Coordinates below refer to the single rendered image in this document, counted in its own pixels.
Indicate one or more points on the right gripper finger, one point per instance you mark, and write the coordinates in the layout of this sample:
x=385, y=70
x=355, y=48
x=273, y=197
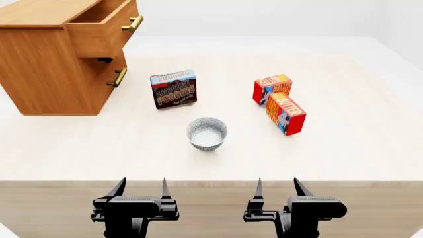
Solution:
x=302, y=189
x=258, y=192

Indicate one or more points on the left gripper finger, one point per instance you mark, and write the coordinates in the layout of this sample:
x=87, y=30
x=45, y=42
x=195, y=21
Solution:
x=118, y=189
x=165, y=191

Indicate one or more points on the speckled black white bowl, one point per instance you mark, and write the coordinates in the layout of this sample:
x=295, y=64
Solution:
x=207, y=135

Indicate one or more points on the closed wooden drawer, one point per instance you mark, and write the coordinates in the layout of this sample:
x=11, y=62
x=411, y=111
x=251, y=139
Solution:
x=99, y=83

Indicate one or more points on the wooden cabinet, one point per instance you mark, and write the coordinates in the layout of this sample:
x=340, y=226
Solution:
x=39, y=69

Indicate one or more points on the open wooden drawer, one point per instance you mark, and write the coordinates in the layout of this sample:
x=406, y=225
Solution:
x=94, y=39

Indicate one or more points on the red butter box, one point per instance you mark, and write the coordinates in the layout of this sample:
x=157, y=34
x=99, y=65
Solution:
x=271, y=85
x=287, y=115

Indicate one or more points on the chocolate pudding box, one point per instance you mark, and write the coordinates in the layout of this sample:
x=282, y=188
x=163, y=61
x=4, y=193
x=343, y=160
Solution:
x=175, y=93

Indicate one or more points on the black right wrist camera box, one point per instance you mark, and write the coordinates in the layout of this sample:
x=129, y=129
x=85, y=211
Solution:
x=315, y=207

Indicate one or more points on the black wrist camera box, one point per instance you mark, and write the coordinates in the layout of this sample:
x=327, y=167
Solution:
x=315, y=207
x=133, y=207

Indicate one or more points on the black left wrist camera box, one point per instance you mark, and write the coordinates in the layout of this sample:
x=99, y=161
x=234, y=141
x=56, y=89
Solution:
x=133, y=207

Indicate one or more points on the black drawer slide rail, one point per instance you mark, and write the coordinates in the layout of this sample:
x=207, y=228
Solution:
x=105, y=60

